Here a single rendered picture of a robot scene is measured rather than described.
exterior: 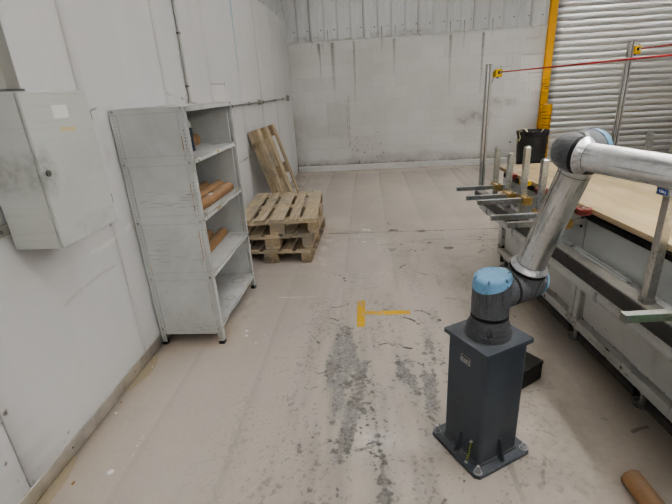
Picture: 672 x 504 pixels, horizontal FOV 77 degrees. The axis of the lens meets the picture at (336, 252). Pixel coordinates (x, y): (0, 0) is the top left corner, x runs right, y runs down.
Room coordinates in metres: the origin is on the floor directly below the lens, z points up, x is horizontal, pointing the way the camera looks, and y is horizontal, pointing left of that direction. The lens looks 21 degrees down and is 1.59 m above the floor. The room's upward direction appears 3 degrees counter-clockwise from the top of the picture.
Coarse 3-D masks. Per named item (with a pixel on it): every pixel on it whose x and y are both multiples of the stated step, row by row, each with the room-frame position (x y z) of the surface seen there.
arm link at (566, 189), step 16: (592, 128) 1.44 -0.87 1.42; (608, 144) 1.40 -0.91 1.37; (560, 176) 1.45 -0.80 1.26; (576, 176) 1.41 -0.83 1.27; (560, 192) 1.45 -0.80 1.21; (576, 192) 1.43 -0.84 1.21; (544, 208) 1.49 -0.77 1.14; (560, 208) 1.45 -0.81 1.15; (544, 224) 1.49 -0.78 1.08; (560, 224) 1.46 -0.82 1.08; (528, 240) 1.54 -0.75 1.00; (544, 240) 1.49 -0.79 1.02; (528, 256) 1.53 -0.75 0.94; (544, 256) 1.50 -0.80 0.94; (512, 272) 1.56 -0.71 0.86; (528, 272) 1.52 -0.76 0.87; (544, 272) 1.53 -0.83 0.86; (528, 288) 1.52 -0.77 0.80; (544, 288) 1.57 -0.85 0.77
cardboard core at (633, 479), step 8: (632, 472) 1.25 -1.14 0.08; (624, 480) 1.25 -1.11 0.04; (632, 480) 1.23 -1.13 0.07; (640, 480) 1.21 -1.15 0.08; (632, 488) 1.20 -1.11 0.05; (640, 488) 1.19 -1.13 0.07; (648, 488) 1.18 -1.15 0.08; (640, 496) 1.16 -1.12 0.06; (648, 496) 1.15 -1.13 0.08; (656, 496) 1.14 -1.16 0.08
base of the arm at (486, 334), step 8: (472, 320) 1.51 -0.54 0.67; (480, 320) 1.48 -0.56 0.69; (504, 320) 1.46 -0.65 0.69; (464, 328) 1.55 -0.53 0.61; (472, 328) 1.50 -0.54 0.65; (480, 328) 1.47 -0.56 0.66; (488, 328) 1.46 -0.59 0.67; (496, 328) 1.45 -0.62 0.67; (504, 328) 1.46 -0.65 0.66; (472, 336) 1.48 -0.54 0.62; (480, 336) 1.46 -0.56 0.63; (488, 336) 1.46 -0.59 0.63; (496, 336) 1.44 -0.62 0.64; (504, 336) 1.45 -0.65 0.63; (488, 344) 1.44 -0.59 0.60; (496, 344) 1.43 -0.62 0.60
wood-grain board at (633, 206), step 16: (528, 176) 3.12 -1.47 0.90; (592, 176) 3.00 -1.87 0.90; (608, 176) 2.97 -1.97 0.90; (592, 192) 2.56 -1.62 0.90; (608, 192) 2.54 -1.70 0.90; (624, 192) 2.51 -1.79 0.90; (640, 192) 2.49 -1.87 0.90; (592, 208) 2.23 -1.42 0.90; (608, 208) 2.21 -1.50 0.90; (624, 208) 2.19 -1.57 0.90; (640, 208) 2.17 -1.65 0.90; (656, 208) 2.16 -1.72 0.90; (624, 224) 1.94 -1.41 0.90; (640, 224) 1.92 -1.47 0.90; (656, 224) 1.91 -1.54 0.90
